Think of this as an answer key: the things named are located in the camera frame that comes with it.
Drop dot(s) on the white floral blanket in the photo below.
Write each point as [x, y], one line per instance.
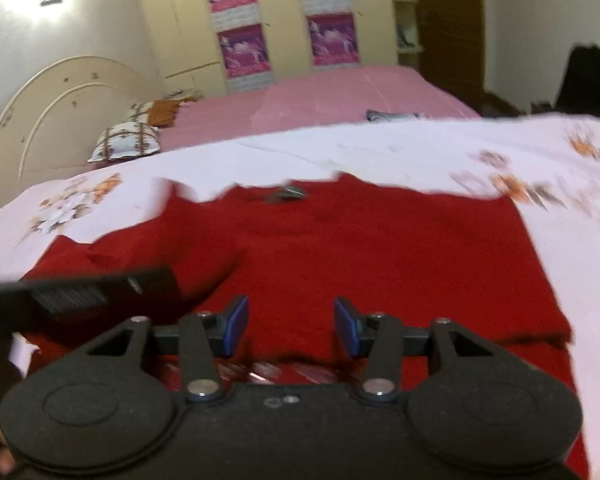
[570, 240]

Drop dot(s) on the striped folded cloth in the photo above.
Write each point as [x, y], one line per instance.
[390, 115]

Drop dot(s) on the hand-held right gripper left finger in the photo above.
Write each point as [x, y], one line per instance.
[237, 324]

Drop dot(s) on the cream open shelf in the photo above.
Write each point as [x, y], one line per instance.
[405, 10]

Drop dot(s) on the cream wooden headboard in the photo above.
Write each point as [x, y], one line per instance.
[55, 110]

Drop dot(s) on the orange brown cushion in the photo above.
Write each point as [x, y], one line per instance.
[164, 111]

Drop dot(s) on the brown wooden door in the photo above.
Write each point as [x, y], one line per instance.
[450, 25]

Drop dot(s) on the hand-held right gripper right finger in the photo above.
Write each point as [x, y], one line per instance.
[343, 327]

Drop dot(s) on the black cloth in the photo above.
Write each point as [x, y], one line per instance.
[585, 82]

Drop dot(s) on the white brown patterned pillow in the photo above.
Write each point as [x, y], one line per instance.
[141, 111]
[125, 142]

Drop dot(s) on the pink bed sheet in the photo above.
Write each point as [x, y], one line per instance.
[320, 102]

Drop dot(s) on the red knit garment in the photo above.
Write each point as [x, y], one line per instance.
[355, 250]

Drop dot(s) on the cream wardrobe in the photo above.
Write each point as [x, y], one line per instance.
[185, 25]

